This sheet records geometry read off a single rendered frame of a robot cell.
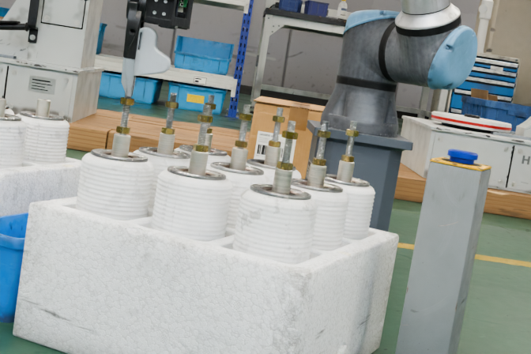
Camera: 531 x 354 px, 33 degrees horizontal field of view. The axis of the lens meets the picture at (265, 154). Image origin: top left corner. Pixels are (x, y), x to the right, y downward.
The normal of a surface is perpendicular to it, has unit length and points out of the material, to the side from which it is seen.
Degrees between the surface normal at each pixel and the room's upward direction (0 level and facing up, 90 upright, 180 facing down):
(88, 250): 90
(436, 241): 90
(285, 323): 90
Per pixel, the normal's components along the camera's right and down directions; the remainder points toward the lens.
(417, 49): -0.53, 0.47
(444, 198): -0.41, 0.04
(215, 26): 0.03, 0.11
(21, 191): 0.91, 0.18
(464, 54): 0.73, 0.30
